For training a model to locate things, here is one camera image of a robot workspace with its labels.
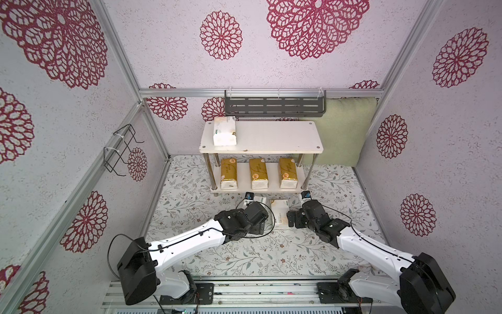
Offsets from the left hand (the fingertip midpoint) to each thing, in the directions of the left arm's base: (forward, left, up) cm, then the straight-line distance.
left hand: (252, 221), depth 79 cm
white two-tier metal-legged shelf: (+28, -11, +20) cm, 36 cm away
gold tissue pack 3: (+25, -17, 0) cm, 30 cm away
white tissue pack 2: (+11, -14, -8) cm, 19 cm away
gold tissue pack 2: (+25, -3, 0) cm, 25 cm away
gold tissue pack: (+25, +11, -1) cm, 27 cm away
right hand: (+7, -19, -4) cm, 20 cm away
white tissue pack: (+8, -3, +4) cm, 10 cm away
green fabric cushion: (+44, -45, +11) cm, 64 cm away
